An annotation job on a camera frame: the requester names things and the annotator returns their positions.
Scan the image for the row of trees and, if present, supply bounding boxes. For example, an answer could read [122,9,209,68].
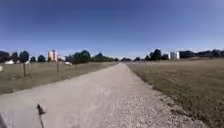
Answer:
[0,49,120,65]

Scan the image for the pale gravel path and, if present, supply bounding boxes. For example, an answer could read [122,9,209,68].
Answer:
[0,62,210,128]

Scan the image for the group of dark trees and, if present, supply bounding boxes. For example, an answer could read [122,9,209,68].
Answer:
[133,48,170,62]

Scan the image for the white block building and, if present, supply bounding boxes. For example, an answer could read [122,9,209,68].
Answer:
[169,51,181,61]

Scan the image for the dry grass field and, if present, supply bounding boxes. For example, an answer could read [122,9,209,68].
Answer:
[125,57,224,128]
[0,60,120,96]

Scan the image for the long dark building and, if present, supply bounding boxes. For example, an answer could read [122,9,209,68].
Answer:
[178,49,224,60]

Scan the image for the low white building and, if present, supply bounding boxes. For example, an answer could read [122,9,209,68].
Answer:
[4,59,16,65]

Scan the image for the wooden post fence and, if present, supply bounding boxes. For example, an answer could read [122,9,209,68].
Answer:
[0,61,62,80]

